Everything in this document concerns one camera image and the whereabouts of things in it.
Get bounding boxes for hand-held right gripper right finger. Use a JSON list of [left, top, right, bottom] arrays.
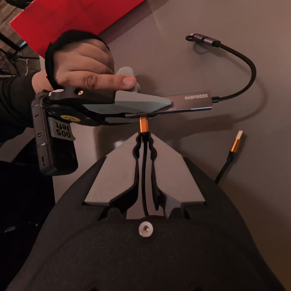
[[147, 133, 206, 219]]

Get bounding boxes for black hub cable grey plug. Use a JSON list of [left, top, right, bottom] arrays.
[[185, 33, 257, 103]]

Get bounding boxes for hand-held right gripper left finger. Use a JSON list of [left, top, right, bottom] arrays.
[[84, 132, 144, 213]]

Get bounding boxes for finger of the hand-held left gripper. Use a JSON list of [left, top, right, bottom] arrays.
[[82, 67, 172, 114], [105, 112, 160, 125]]

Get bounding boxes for red plastic bin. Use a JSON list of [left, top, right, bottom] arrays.
[[10, 0, 146, 59]]

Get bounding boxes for black braided cable orange plugs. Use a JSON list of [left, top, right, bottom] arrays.
[[139, 116, 244, 217]]

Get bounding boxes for person's left hand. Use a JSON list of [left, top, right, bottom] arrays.
[[53, 37, 137, 92]]

